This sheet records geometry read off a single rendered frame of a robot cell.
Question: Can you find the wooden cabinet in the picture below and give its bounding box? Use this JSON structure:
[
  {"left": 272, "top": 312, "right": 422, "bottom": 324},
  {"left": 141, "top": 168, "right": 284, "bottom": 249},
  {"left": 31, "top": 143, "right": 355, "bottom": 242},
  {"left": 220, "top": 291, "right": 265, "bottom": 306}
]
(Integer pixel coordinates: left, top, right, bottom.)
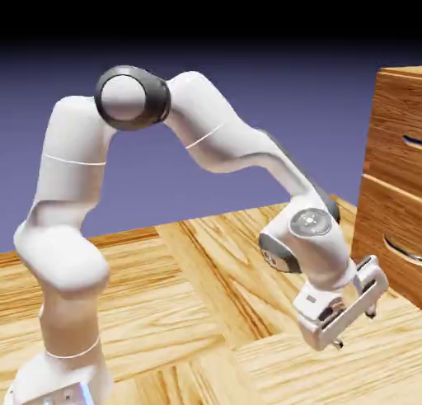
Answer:
[{"left": 350, "top": 64, "right": 422, "bottom": 309}]

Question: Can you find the curved metal drawer handle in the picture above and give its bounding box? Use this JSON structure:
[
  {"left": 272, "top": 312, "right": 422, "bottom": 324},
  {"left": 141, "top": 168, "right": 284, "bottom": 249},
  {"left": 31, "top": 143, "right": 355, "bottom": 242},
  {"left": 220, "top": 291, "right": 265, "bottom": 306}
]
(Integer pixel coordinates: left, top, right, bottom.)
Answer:
[
  {"left": 401, "top": 134, "right": 422, "bottom": 151},
  {"left": 382, "top": 233, "right": 422, "bottom": 267}
]

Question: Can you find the wooden drawer front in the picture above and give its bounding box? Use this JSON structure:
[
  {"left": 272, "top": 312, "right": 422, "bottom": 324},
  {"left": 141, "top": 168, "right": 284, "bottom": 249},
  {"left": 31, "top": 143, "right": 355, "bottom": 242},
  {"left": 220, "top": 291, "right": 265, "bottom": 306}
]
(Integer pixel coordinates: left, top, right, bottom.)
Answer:
[
  {"left": 363, "top": 70, "right": 422, "bottom": 199},
  {"left": 350, "top": 173, "right": 422, "bottom": 309}
]

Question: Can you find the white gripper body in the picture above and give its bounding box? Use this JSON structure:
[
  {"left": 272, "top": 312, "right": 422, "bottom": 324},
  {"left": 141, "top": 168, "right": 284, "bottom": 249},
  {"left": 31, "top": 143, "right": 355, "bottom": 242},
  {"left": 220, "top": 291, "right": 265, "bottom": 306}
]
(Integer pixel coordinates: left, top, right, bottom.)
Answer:
[{"left": 296, "top": 255, "right": 390, "bottom": 352}]

